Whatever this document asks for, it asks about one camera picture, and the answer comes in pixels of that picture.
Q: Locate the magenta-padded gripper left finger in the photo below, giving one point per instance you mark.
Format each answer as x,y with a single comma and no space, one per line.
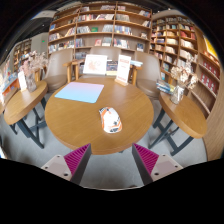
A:
76,158

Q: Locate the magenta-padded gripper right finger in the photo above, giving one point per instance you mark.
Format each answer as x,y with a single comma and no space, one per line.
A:
147,158

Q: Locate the white orange computer mouse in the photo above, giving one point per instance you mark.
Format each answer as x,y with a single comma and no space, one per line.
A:
110,120

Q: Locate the pastel blue pink mouse pad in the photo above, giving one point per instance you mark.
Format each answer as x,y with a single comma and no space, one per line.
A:
80,92

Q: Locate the round wooden side table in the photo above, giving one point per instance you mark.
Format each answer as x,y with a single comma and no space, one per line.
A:
183,115
23,101

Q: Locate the glass vase with dried flowers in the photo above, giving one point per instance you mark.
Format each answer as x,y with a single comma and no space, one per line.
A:
31,81
177,95

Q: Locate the stack of books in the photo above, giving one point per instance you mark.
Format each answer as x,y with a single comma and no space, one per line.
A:
165,87

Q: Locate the beige wooden armchair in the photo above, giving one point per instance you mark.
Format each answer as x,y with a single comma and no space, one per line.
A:
105,50
148,71
58,66

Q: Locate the white red sign stand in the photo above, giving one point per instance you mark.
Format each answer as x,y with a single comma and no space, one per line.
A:
123,68

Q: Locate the small white table sign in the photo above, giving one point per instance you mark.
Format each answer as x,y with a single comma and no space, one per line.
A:
22,81

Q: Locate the white framed picture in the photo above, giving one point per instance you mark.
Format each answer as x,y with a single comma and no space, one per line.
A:
95,64

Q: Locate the light blue book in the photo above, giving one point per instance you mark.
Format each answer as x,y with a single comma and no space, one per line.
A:
136,63

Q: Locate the dark cover book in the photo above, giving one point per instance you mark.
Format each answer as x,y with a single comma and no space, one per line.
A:
112,68

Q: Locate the colourful book display stand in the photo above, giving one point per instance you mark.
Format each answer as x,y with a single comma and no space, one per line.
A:
7,81

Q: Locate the curved wooden bookshelf unit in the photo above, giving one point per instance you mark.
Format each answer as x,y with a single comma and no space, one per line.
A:
176,43

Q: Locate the distant wooden bookshelf unit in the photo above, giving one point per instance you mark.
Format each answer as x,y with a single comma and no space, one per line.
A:
21,51

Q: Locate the wide wooden bookshelf unit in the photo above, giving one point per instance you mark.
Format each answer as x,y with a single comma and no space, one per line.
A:
100,30

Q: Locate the white hanging sign board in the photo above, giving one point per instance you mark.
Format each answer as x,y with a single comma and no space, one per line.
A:
45,14

